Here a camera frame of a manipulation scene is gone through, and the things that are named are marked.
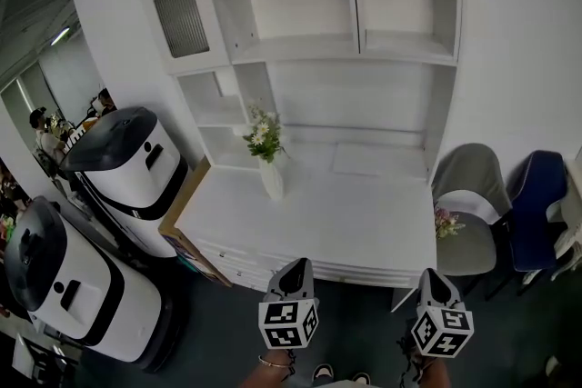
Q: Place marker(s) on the person's right shoe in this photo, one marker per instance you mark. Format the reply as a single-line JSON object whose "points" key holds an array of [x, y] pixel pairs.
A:
{"points": [[361, 379]]}

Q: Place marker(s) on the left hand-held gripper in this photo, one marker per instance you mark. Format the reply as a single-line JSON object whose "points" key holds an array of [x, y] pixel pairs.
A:
{"points": [[287, 319]]}

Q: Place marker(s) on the blue upholstered chair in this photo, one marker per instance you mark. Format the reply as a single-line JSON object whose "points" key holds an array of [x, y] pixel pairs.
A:
{"points": [[534, 204]]}

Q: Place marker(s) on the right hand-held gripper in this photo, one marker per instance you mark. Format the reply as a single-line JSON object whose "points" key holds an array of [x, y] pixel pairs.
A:
{"points": [[441, 326]]}

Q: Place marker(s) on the grey upholstered chair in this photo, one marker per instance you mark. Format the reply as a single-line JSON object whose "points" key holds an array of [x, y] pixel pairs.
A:
{"points": [[473, 204]]}

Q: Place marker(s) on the pink flower bouquet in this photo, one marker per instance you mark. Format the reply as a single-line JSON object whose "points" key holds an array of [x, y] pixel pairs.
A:
{"points": [[445, 222]]}

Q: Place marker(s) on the person's left shoe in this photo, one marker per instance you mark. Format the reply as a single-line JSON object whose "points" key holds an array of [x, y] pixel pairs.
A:
{"points": [[323, 372]]}

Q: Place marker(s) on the white desk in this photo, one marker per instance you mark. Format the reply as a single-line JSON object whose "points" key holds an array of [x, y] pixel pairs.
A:
{"points": [[345, 213]]}

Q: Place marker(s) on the small white desk drawer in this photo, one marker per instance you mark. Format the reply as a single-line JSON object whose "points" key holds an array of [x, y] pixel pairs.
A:
{"points": [[227, 261]]}

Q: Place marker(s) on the person's right forearm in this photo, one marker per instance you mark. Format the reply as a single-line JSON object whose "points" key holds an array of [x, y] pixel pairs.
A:
{"points": [[432, 374]]}

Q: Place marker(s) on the white and black mobile robot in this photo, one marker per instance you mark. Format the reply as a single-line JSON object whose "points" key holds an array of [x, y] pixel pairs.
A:
{"points": [[132, 177], [77, 286]]}

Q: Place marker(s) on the white ribbed vase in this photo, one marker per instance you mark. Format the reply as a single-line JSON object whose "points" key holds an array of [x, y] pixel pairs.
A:
{"points": [[272, 179]]}

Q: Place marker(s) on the wooden panel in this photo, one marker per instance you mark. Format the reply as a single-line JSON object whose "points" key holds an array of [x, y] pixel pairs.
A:
{"points": [[186, 213]]}

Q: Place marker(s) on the white daisy flower bunch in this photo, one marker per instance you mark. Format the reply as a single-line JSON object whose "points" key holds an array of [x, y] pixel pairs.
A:
{"points": [[263, 136]]}

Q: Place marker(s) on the white shelf hutch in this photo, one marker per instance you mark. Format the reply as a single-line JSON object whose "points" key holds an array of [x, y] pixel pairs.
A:
{"points": [[336, 36]]}

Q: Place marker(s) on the person's left forearm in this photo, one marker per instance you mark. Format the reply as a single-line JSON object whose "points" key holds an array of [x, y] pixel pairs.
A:
{"points": [[269, 373]]}

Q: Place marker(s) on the person's shoe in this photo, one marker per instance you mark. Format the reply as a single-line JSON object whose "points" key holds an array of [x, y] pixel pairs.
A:
{"points": [[361, 379], [323, 372]]}

